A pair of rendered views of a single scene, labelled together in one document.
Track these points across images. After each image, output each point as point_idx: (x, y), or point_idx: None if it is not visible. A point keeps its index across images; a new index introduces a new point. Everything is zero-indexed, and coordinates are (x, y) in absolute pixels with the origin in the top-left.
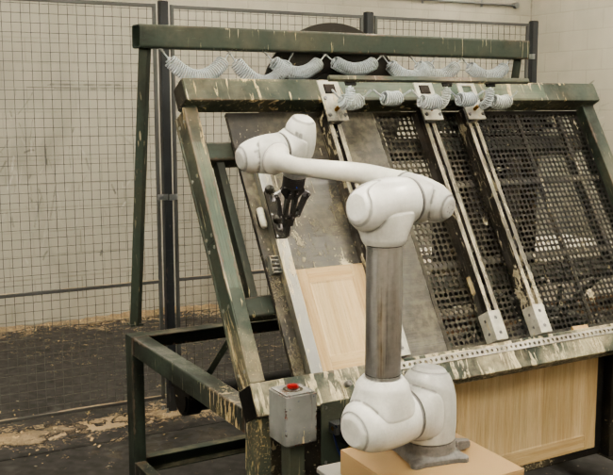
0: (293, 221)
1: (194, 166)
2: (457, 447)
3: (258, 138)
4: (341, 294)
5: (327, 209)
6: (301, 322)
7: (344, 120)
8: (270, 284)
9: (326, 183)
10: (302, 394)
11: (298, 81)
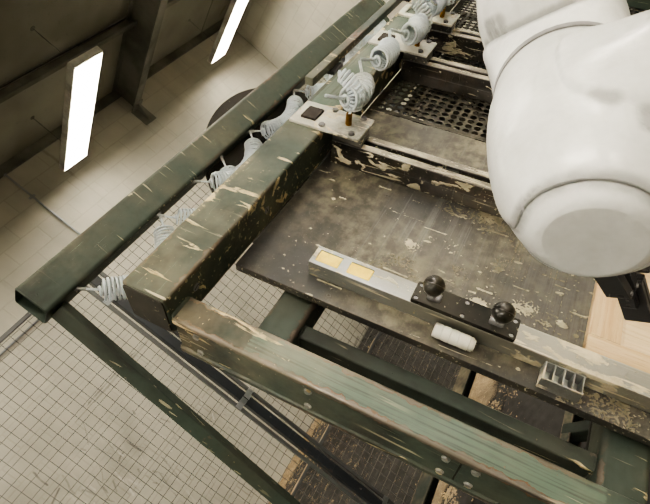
0: (640, 273)
1: (286, 381)
2: None
3: (542, 91)
4: None
5: (483, 235)
6: None
7: (370, 124)
8: (595, 416)
9: (438, 210)
10: None
11: (272, 138)
